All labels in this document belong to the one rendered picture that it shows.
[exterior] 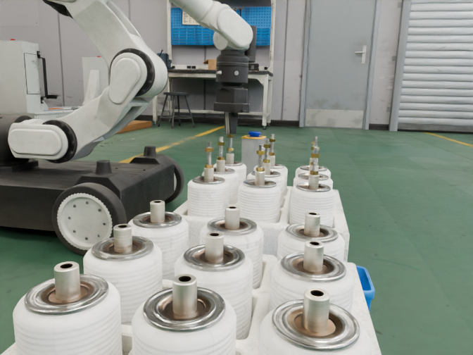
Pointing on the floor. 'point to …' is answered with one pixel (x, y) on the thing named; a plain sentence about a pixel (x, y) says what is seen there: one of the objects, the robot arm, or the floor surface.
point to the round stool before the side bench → (174, 108)
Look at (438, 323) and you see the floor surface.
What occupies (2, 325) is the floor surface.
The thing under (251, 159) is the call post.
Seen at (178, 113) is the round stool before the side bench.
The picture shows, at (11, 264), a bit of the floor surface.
